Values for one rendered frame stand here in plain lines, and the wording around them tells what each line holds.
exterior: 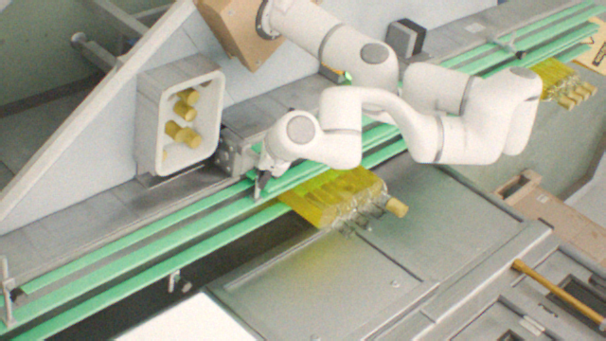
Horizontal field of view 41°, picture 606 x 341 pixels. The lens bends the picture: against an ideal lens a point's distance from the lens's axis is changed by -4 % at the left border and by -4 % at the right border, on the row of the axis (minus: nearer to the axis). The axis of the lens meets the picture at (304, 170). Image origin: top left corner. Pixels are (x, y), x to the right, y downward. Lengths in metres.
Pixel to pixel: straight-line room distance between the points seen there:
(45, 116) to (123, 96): 0.75
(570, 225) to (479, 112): 4.99
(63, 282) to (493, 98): 0.89
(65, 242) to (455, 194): 1.18
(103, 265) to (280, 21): 0.62
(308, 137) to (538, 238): 1.09
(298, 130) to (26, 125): 1.21
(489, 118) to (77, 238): 0.86
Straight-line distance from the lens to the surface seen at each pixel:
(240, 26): 1.74
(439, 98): 1.62
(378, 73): 1.63
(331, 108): 1.41
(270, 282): 1.95
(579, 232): 6.39
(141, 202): 1.83
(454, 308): 2.03
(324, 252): 2.06
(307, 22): 1.72
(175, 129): 1.83
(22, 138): 2.39
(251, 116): 1.97
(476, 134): 1.45
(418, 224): 2.28
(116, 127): 1.79
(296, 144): 1.38
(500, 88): 1.47
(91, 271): 1.70
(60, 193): 1.79
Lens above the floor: 1.93
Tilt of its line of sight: 29 degrees down
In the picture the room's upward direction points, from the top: 126 degrees clockwise
